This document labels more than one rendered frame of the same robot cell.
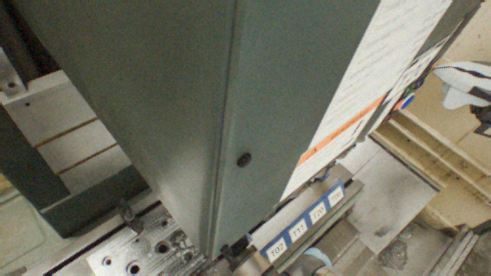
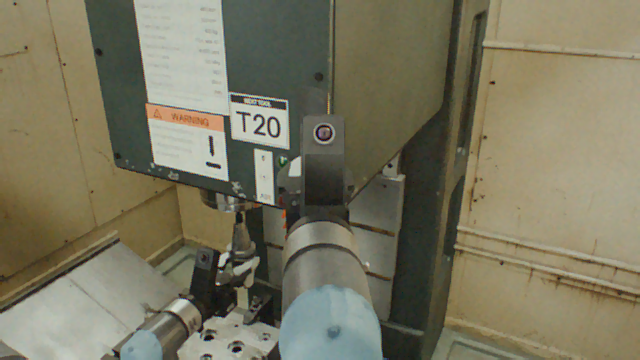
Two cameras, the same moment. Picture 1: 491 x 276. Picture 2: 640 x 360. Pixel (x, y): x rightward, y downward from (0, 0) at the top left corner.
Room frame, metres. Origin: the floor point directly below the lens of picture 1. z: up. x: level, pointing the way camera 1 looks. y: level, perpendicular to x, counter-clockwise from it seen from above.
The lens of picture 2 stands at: (0.28, -0.87, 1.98)
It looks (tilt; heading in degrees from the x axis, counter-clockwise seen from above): 25 degrees down; 77
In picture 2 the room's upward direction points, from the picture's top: straight up
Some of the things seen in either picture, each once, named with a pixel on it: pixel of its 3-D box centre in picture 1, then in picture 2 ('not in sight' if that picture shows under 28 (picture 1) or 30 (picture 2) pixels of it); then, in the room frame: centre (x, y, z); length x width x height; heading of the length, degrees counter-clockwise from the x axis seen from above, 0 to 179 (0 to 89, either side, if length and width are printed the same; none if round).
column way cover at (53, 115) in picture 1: (115, 123); (326, 236); (0.62, 0.42, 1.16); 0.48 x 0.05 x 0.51; 139
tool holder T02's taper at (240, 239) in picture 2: not in sight; (240, 233); (0.33, 0.08, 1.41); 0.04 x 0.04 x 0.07
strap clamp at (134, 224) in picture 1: (130, 218); (257, 315); (0.37, 0.31, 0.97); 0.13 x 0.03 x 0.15; 49
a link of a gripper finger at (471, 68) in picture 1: (455, 80); not in sight; (0.42, -0.32, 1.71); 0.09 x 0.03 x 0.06; 80
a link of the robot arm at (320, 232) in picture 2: not in sight; (325, 262); (0.38, -0.50, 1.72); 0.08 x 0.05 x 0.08; 169
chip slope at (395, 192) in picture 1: (306, 175); not in sight; (0.82, -0.34, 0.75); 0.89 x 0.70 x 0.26; 49
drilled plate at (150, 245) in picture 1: (150, 260); (222, 347); (0.26, 0.21, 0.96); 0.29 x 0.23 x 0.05; 139
